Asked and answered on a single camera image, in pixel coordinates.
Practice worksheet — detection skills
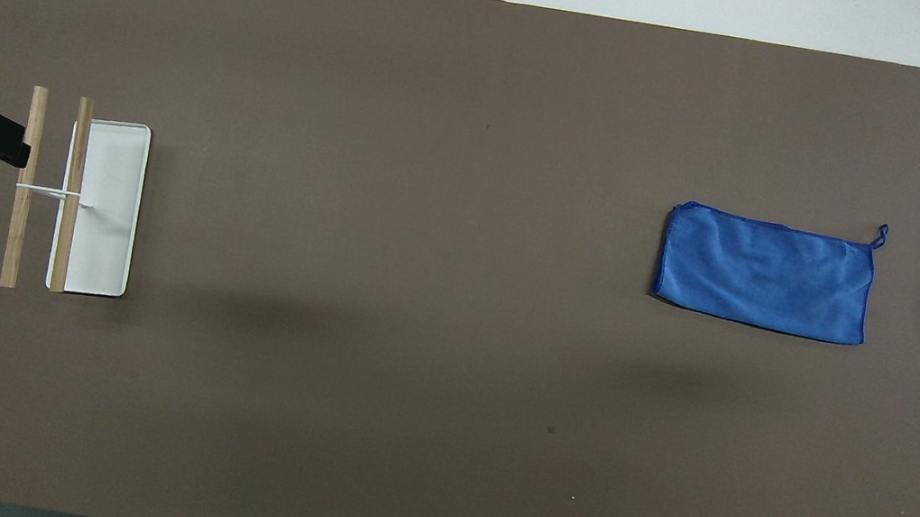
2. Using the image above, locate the white rack with wooden bars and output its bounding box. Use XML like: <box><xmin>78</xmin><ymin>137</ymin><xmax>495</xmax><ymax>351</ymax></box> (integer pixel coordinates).
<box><xmin>0</xmin><ymin>85</ymin><xmax>158</xmax><ymax>306</ymax></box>

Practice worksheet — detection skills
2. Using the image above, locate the blue towel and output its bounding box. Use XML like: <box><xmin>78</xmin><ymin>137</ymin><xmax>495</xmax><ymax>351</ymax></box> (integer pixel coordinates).
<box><xmin>648</xmin><ymin>191</ymin><xmax>891</xmax><ymax>349</ymax></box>

